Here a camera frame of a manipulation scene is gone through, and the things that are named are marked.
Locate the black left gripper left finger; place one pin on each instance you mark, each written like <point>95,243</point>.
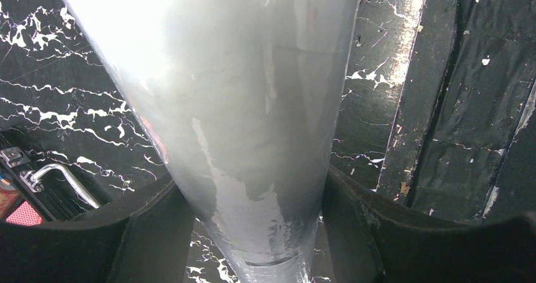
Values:
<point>141,237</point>

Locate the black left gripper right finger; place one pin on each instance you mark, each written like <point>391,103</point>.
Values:
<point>374,239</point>

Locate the white shuttlecock tube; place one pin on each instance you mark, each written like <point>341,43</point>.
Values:
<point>240,99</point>

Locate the black poker chip case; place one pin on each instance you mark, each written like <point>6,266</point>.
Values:
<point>66,200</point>

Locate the black front mounting base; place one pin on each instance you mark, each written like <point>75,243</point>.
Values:
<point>462,146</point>

